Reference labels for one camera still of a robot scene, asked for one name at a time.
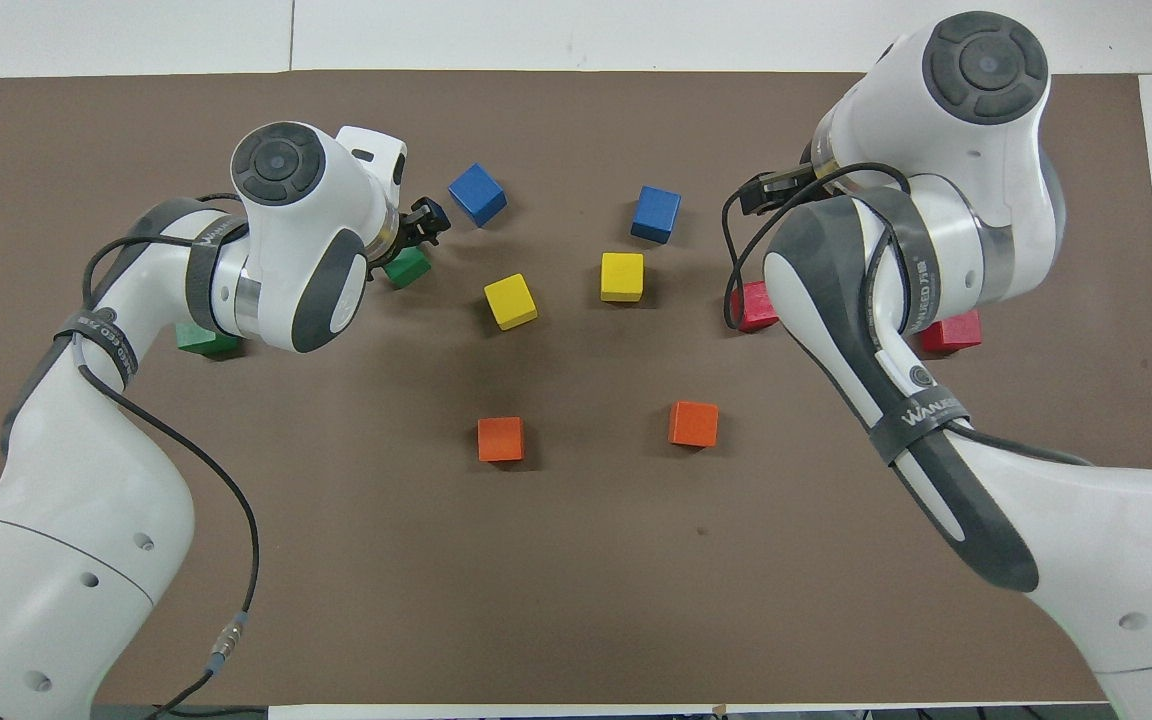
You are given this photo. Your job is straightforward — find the blue wooden cube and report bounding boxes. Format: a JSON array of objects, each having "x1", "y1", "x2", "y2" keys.
[
  {"x1": 448, "y1": 163, "x2": 508, "y2": 228},
  {"x1": 631, "y1": 185, "x2": 683, "y2": 245}
]

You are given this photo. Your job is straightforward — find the orange wooden cube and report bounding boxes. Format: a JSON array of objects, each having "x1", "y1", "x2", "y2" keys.
[
  {"x1": 668, "y1": 401, "x2": 720, "y2": 448},
  {"x1": 478, "y1": 417, "x2": 526, "y2": 463}
]

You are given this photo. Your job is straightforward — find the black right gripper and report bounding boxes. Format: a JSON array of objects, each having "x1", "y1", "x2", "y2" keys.
[{"x1": 739, "y1": 165, "x2": 819, "y2": 216}]

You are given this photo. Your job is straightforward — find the brown table mat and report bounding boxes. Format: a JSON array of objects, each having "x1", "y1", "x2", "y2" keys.
[{"x1": 0, "y1": 68, "x2": 1152, "y2": 707}]

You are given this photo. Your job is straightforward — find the red wooden cube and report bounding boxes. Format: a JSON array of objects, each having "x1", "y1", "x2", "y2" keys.
[
  {"x1": 919, "y1": 310, "x2": 983, "y2": 353},
  {"x1": 731, "y1": 280, "x2": 780, "y2": 333}
]

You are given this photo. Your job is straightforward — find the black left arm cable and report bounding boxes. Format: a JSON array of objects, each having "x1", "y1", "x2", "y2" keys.
[{"x1": 76, "y1": 193, "x2": 262, "y2": 720}]

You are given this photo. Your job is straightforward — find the yellow wooden cube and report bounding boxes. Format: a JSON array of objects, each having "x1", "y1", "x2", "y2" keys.
[
  {"x1": 600, "y1": 252, "x2": 645, "y2": 303},
  {"x1": 483, "y1": 273, "x2": 539, "y2": 331}
]

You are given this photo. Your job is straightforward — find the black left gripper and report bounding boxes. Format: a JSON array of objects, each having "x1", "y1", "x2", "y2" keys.
[{"x1": 368, "y1": 197, "x2": 452, "y2": 283}]

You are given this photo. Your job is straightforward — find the green wooden cube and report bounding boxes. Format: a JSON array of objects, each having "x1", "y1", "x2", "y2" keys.
[
  {"x1": 383, "y1": 245, "x2": 433, "y2": 290},
  {"x1": 174, "y1": 320, "x2": 242, "y2": 358}
]

